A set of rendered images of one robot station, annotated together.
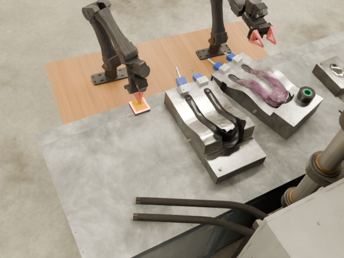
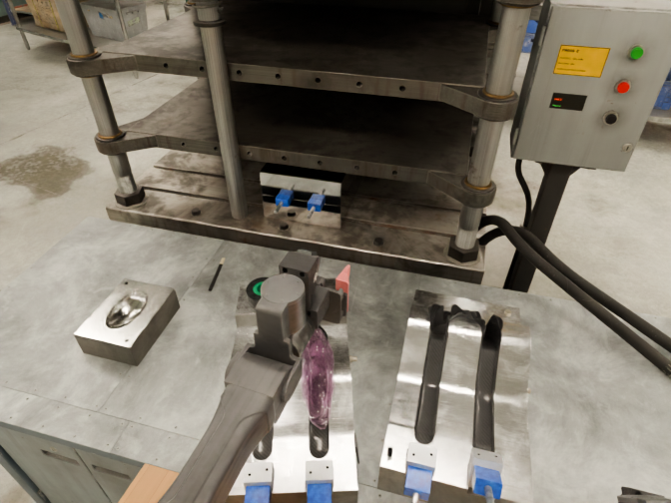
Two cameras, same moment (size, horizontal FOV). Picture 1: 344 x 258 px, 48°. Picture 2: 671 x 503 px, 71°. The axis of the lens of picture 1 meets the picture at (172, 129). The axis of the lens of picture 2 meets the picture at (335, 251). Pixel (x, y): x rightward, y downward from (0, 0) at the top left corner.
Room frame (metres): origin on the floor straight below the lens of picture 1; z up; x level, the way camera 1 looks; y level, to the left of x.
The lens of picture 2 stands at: (1.70, 0.10, 1.72)
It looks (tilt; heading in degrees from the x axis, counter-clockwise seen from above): 39 degrees down; 229
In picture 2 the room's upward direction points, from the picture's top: straight up
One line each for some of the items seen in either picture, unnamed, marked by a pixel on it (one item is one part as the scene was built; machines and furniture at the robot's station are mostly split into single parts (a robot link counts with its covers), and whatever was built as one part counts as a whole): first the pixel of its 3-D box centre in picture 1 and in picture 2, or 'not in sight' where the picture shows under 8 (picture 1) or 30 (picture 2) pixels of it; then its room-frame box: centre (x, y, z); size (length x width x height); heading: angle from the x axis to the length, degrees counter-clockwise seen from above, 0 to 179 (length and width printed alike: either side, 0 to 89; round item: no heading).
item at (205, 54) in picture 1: (214, 47); not in sight; (1.65, -0.17, 0.84); 0.20 x 0.07 x 0.08; 119
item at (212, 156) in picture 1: (213, 123); (460, 375); (1.10, -0.19, 0.87); 0.50 x 0.26 x 0.14; 34
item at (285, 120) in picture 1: (264, 89); (290, 374); (1.37, -0.44, 0.86); 0.50 x 0.26 x 0.11; 51
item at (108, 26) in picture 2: not in sight; (116, 19); (-0.11, -5.65, 0.42); 0.60 x 0.42 x 0.33; 108
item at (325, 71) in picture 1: (336, 76); (130, 319); (1.57, -0.84, 0.84); 0.20 x 0.15 x 0.07; 34
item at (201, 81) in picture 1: (197, 77); (416, 488); (1.36, -0.09, 0.89); 0.13 x 0.05 x 0.05; 34
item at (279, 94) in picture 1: (265, 84); (292, 363); (1.37, -0.43, 0.90); 0.26 x 0.18 x 0.08; 51
